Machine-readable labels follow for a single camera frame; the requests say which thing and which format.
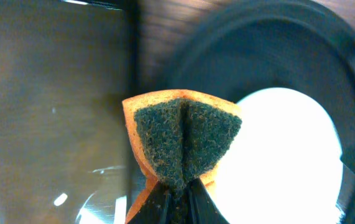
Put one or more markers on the black rectangular water tray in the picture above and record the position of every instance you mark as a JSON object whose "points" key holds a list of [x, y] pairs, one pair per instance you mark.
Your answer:
{"points": [[64, 70]]}

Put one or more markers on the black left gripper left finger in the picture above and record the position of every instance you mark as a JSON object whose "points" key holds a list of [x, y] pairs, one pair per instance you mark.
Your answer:
{"points": [[154, 209]]}

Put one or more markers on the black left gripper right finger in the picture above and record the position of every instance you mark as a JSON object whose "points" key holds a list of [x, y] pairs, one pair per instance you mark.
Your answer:
{"points": [[201, 209]]}

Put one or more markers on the orange sponge with green scourer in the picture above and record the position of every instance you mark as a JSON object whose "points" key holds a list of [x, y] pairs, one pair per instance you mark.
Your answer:
{"points": [[178, 136]]}

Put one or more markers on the light blue plate with sauce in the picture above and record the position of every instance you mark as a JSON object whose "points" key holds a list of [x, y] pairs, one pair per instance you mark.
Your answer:
{"points": [[284, 165]]}

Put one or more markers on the round black serving tray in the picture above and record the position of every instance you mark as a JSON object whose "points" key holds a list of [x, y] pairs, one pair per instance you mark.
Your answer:
{"points": [[251, 45]]}

